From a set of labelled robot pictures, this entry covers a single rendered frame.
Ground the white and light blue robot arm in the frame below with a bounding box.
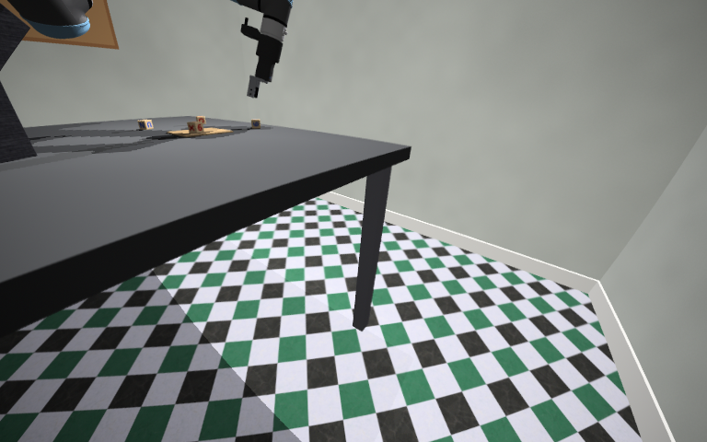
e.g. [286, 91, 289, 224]
[7, 0, 293, 39]

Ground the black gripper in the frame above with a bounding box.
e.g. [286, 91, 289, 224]
[241, 17, 287, 98]

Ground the tan flat mat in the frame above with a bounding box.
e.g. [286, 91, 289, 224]
[167, 128, 234, 137]

